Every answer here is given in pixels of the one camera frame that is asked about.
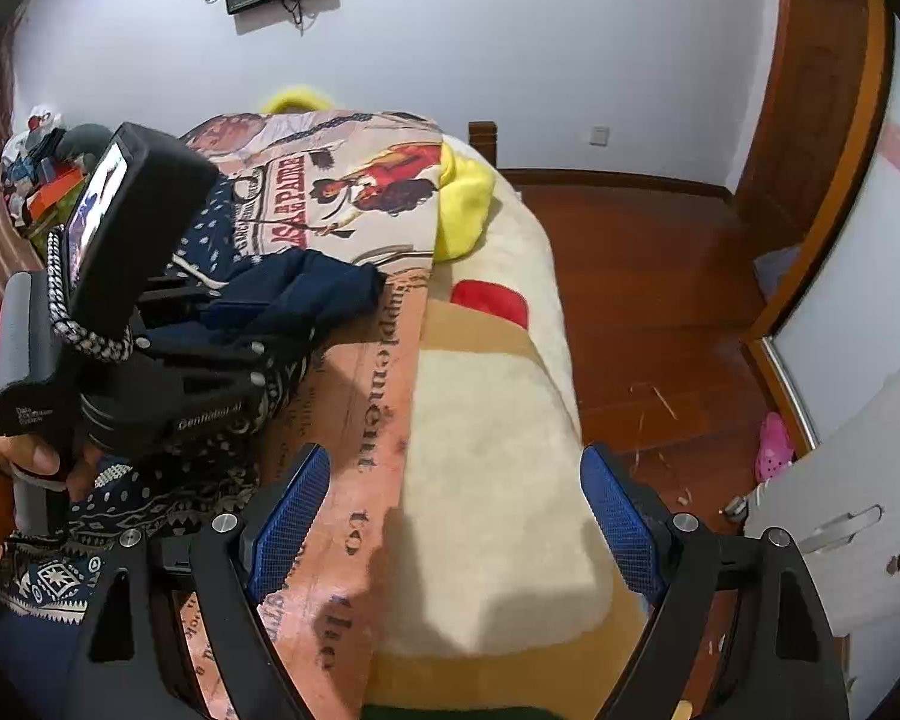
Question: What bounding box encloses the cream plush blanket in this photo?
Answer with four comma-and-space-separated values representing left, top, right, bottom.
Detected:
367, 187, 668, 691

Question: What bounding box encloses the white refrigerator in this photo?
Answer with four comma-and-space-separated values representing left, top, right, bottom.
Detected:
746, 15, 900, 458

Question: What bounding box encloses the navy patterned garment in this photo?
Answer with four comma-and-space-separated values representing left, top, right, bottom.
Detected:
0, 172, 387, 720

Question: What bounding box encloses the wooden wardrobe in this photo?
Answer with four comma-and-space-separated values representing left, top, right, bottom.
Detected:
735, 0, 895, 260

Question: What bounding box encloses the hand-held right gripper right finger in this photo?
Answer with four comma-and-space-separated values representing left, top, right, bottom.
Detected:
581, 442, 852, 720

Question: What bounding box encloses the yellow blanket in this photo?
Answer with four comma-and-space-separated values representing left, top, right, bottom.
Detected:
261, 84, 496, 263

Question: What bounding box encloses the wooden baseboard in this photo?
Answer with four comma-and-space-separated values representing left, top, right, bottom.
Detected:
501, 167, 732, 201

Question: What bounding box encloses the person's left hand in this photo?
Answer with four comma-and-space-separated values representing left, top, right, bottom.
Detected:
0, 390, 107, 503

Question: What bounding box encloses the pink shoe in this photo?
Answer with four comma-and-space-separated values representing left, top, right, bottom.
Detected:
755, 411, 796, 482

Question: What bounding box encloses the wooden bed post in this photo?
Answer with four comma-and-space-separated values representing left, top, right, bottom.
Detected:
469, 120, 500, 167

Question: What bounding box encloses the pile of toys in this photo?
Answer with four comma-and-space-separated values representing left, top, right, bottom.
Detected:
0, 109, 113, 241

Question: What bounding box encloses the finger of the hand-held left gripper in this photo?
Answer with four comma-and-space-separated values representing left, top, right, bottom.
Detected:
136, 341, 290, 395
141, 274, 230, 316

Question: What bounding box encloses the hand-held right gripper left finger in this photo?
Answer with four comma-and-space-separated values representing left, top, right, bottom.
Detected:
60, 444, 333, 720

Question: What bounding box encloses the braided lanyard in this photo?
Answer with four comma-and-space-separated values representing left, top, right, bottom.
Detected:
45, 227, 134, 362

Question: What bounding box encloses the printed blanket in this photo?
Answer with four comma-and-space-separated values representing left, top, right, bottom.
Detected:
180, 111, 447, 720

